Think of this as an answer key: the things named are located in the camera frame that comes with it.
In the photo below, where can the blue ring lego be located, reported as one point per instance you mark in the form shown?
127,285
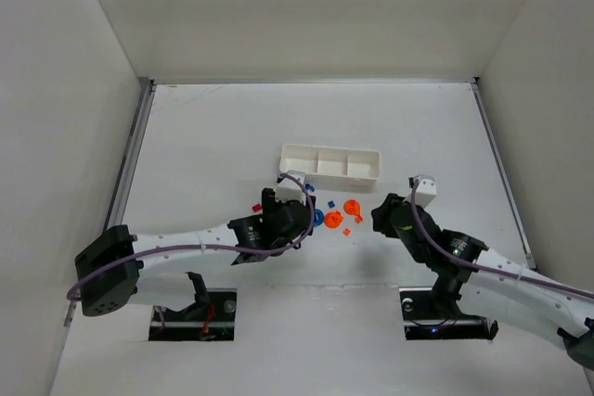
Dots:
319,217

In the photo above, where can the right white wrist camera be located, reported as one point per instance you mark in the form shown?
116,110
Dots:
426,189

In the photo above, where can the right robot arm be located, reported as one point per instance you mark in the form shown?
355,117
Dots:
475,282

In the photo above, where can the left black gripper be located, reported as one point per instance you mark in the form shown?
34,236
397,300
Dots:
291,212

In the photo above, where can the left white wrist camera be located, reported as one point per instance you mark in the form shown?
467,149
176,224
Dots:
289,187

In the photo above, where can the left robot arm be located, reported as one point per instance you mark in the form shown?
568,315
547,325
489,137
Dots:
167,271

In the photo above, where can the white three-compartment tray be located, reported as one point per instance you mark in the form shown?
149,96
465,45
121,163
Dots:
333,168

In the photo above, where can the orange round lego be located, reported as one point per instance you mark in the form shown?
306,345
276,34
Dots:
352,207
333,219

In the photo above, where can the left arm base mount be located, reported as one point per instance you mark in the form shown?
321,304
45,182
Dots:
209,317

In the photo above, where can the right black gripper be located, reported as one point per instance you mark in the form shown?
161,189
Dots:
387,212

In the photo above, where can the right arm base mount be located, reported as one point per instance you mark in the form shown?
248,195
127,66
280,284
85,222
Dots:
422,320

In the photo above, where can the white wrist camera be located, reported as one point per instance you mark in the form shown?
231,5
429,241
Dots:
426,189
289,187

